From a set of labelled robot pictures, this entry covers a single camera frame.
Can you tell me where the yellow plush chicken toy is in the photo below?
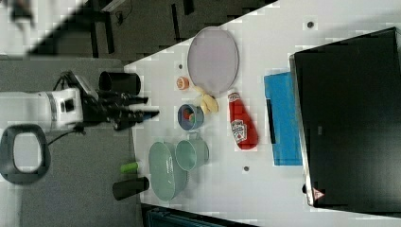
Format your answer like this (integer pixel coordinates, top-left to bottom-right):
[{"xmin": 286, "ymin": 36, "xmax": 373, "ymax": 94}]
[{"xmin": 194, "ymin": 86, "xmax": 218, "ymax": 114}]

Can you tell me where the green mug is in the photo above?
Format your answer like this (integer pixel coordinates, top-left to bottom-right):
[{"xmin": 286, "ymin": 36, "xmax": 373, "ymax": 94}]
[{"xmin": 175, "ymin": 131, "xmax": 209, "ymax": 171}]

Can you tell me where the blue bowl with fruit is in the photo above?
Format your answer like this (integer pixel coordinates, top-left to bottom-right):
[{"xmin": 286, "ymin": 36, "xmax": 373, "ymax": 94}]
[{"xmin": 178, "ymin": 104, "xmax": 204, "ymax": 131}]

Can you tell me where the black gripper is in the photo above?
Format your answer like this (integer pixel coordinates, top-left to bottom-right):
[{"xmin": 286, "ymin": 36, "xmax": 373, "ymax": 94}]
[{"xmin": 79, "ymin": 91, "xmax": 160, "ymax": 128}]

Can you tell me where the black cylinder lower post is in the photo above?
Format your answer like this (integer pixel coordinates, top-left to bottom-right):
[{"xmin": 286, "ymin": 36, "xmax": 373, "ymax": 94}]
[{"xmin": 113, "ymin": 177, "xmax": 149, "ymax": 201}]

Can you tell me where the green oval colander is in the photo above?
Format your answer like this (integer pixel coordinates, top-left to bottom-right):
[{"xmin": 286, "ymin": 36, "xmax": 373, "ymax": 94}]
[{"xmin": 148, "ymin": 142, "xmax": 188, "ymax": 201}]

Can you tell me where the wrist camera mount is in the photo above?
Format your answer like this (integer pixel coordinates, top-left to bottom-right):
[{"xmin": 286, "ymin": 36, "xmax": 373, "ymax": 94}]
[{"xmin": 67, "ymin": 72, "xmax": 98, "ymax": 100}]

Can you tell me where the red plush ketchup bottle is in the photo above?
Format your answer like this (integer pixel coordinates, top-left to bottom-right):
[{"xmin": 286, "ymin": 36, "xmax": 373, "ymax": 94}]
[{"xmin": 228, "ymin": 89, "xmax": 258, "ymax": 150}]

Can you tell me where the black cylinder post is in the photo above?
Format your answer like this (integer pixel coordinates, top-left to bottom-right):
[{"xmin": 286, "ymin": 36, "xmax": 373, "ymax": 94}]
[
  {"xmin": 98, "ymin": 71, "xmax": 141, "ymax": 95},
  {"xmin": 113, "ymin": 177, "xmax": 149, "ymax": 201}
]

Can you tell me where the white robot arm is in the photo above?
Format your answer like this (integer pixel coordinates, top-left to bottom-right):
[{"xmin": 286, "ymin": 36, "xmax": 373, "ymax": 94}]
[{"xmin": 1, "ymin": 88, "xmax": 159, "ymax": 184}]

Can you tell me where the orange slice toy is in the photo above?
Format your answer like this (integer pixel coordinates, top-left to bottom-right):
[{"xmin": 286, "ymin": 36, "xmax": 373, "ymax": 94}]
[{"xmin": 176, "ymin": 77, "xmax": 189, "ymax": 90}]

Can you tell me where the black toaster oven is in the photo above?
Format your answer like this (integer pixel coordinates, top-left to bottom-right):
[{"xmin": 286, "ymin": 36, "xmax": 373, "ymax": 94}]
[{"xmin": 289, "ymin": 27, "xmax": 401, "ymax": 217}]

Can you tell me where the green small bottle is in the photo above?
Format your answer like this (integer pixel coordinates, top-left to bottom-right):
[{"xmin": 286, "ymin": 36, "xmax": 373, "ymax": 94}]
[{"xmin": 120, "ymin": 162, "xmax": 140, "ymax": 173}]

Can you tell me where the grey round plate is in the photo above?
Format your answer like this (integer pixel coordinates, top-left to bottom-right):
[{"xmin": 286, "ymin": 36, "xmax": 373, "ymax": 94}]
[{"xmin": 187, "ymin": 26, "xmax": 239, "ymax": 96}]

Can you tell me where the black cylinder upper post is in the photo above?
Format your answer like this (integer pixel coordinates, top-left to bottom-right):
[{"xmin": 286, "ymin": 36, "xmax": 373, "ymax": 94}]
[{"xmin": 98, "ymin": 71, "xmax": 141, "ymax": 95}]

